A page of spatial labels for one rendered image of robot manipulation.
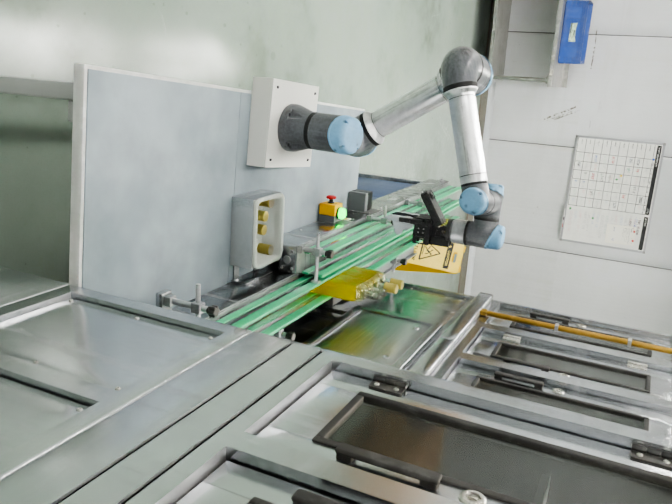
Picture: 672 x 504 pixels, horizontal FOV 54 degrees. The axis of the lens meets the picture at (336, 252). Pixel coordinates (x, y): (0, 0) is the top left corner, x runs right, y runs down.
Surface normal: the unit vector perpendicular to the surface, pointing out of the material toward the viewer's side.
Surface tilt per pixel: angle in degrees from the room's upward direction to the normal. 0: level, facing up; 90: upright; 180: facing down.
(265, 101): 90
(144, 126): 0
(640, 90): 90
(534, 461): 90
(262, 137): 90
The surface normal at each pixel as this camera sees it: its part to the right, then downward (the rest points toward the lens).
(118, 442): 0.06, -0.96
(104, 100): 0.90, 0.17
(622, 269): -0.43, 0.21
